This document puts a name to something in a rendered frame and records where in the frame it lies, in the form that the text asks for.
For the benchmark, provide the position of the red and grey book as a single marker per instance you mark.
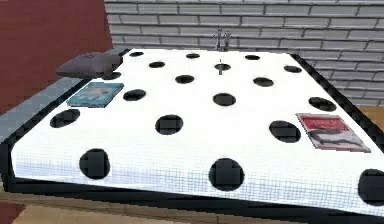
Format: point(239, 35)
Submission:
point(330, 131)

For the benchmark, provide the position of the white bed with black dots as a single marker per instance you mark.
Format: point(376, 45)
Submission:
point(200, 133)

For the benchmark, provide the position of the dark grey pillow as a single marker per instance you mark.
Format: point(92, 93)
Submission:
point(90, 64)

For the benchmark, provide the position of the teal blue book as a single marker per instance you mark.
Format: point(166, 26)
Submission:
point(96, 94)

